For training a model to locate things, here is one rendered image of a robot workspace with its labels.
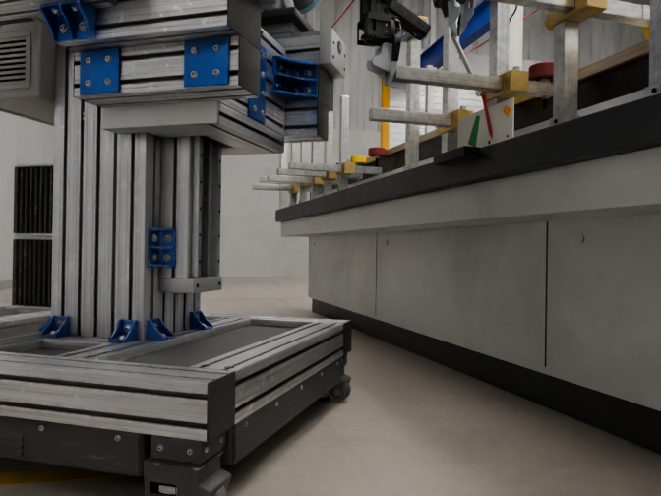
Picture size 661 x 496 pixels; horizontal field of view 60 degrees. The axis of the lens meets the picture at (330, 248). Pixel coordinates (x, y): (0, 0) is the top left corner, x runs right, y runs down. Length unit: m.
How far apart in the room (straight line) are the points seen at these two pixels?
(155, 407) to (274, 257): 8.18
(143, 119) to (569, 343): 1.17
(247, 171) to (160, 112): 7.89
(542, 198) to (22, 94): 1.19
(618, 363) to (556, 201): 0.42
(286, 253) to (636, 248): 7.93
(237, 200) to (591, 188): 8.04
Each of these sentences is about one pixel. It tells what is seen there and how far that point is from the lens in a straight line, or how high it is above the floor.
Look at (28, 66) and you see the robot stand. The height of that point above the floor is 0.83.
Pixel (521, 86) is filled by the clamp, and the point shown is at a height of 0.83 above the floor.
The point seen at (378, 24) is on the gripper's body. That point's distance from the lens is 1.39.
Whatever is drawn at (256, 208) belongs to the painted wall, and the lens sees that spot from 9.08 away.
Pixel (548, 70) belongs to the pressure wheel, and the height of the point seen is 0.88.
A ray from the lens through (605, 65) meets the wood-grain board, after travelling 1.57.
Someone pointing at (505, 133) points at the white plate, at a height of 0.72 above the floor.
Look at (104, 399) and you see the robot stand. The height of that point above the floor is 0.19.
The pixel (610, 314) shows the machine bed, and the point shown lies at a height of 0.29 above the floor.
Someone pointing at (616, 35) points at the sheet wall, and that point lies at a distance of 12.33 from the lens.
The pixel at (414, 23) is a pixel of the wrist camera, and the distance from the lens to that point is 1.43.
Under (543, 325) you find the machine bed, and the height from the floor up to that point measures 0.23.
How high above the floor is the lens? 0.43
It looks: level
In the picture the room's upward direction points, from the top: 1 degrees clockwise
